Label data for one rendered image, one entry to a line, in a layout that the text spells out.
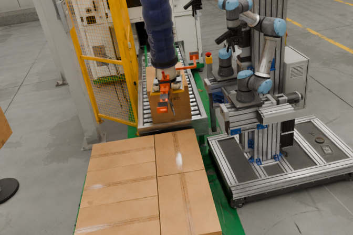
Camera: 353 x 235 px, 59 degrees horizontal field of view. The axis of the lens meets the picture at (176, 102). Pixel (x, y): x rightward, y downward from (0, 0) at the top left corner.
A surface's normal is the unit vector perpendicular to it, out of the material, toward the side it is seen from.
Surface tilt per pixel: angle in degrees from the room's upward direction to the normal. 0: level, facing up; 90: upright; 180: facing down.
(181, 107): 90
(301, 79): 90
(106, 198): 0
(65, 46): 90
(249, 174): 0
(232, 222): 0
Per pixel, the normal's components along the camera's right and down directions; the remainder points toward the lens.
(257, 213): -0.12, -0.86
